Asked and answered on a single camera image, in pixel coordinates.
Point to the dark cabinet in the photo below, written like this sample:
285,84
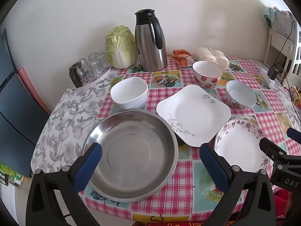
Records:
16,122

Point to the white power strip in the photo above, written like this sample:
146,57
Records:
267,76

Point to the colourful printed packet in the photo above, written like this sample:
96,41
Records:
295,96

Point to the black charger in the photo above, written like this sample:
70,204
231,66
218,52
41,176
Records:
273,73

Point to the grey floral cloth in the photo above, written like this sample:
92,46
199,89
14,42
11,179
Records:
63,122

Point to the green printed carton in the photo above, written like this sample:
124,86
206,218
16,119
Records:
11,174

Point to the pink board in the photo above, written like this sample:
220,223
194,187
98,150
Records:
30,89

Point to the stainless steel basin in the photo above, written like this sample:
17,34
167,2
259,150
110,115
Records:
136,155

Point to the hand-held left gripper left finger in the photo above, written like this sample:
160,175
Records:
88,167

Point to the strawberry print bowl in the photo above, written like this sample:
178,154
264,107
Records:
207,81

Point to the napa cabbage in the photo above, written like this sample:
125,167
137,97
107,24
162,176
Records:
120,47

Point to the stainless steel thermos jug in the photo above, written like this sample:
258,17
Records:
150,47

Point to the small floral bowl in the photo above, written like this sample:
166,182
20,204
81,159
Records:
239,93

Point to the orange snack packet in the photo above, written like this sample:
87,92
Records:
182,57

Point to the white square plate grey print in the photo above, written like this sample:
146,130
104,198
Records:
195,113

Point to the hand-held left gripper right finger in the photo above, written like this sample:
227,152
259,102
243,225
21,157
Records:
215,167

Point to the white square bowl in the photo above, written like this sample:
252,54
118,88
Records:
128,94

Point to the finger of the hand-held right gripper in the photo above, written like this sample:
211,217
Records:
270,147
294,134

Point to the cream wooden shelf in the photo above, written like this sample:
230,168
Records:
272,42

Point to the red patterned cloth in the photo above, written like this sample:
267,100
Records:
282,202

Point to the clear drinking glass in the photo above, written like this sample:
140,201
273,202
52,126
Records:
102,62
93,57
85,61
94,69

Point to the white tray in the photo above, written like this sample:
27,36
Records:
101,78

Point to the pink checkered tablecloth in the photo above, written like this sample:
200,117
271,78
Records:
162,97

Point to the bag of steamed buns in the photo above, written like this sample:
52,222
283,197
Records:
211,54

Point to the white lattice basket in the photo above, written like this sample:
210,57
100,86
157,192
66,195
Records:
297,51

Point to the pink floral round plate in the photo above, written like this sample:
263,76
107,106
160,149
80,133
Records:
239,146

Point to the pale floral bag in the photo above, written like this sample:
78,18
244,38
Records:
282,23

